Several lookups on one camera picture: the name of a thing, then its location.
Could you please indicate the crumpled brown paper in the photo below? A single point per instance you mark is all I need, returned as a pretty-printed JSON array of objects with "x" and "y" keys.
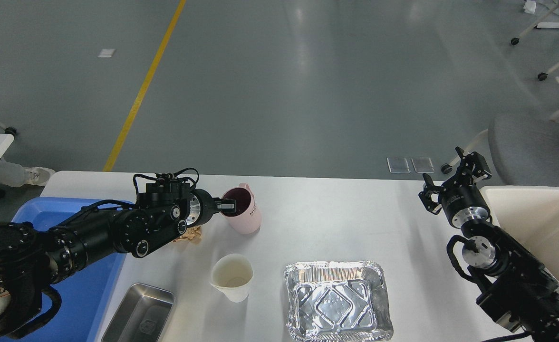
[{"x": 192, "y": 235}]

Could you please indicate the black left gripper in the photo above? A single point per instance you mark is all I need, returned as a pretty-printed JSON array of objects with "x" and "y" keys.
[{"x": 203, "y": 207}]

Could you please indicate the grey office chair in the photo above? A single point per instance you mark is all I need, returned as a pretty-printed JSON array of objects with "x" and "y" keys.
[{"x": 524, "y": 150}]

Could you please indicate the blue plastic tray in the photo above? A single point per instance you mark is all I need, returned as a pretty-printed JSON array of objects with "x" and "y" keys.
[{"x": 89, "y": 280}]

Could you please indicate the beige plastic bin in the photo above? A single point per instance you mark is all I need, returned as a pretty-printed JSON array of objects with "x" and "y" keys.
[{"x": 530, "y": 214}]

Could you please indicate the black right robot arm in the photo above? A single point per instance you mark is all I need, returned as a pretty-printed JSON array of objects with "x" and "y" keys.
[{"x": 517, "y": 291}]

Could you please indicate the pink ribbed mug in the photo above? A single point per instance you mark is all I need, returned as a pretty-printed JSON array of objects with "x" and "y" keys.
[{"x": 247, "y": 217}]

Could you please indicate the aluminium foil tray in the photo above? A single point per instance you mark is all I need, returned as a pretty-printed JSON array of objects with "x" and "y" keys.
[{"x": 337, "y": 301}]

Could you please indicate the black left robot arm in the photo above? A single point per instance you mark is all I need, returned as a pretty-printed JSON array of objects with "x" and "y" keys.
[{"x": 161, "y": 207}]

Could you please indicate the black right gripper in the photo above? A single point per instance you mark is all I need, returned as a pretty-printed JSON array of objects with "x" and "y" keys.
[{"x": 462, "y": 202}]

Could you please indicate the white paper cup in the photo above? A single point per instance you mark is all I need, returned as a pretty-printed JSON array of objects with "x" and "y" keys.
[{"x": 232, "y": 276}]

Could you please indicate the stainless steel rectangular container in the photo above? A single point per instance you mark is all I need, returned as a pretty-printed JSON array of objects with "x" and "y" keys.
[{"x": 141, "y": 316}]

